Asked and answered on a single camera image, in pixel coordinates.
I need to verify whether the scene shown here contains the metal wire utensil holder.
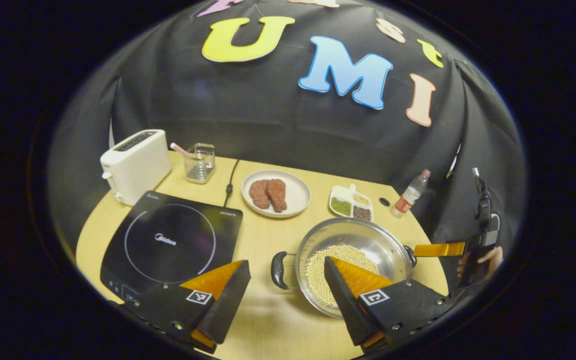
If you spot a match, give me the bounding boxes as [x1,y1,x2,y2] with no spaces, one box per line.
[183,143,216,185]

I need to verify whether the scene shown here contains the white round plate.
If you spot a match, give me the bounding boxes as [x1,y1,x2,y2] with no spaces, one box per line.
[241,170,312,219]

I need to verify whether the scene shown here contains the pile of soybeans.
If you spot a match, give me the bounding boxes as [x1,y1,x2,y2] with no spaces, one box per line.
[305,244,380,309]

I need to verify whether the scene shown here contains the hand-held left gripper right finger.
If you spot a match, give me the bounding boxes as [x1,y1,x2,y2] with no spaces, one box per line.
[323,256,461,354]

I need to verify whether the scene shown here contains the black power cable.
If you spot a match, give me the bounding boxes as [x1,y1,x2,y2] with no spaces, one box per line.
[223,159,240,208]

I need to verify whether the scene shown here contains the brown meat piece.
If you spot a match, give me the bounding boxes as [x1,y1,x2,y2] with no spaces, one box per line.
[249,179,272,210]
[266,178,288,213]

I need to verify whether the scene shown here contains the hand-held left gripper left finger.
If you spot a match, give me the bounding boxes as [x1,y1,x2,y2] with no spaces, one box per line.
[118,259,252,355]

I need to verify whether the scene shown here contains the white divided bean dish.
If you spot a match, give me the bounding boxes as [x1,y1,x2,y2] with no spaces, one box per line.
[329,184,374,222]

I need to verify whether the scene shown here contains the white toaster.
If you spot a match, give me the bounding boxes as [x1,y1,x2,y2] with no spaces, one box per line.
[100,129,172,207]

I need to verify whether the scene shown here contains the steel pot with black handles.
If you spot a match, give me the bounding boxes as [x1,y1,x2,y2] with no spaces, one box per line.
[270,217,417,319]

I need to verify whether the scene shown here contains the pink-tipped white stick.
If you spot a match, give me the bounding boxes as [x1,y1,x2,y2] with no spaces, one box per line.
[170,142,194,160]

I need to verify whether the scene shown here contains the black induction cooktop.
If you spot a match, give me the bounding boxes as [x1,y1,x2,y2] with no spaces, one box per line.
[100,190,244,302]

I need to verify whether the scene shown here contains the red label plastic bottle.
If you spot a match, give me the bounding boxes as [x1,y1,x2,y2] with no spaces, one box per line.
[390,169,432,219]

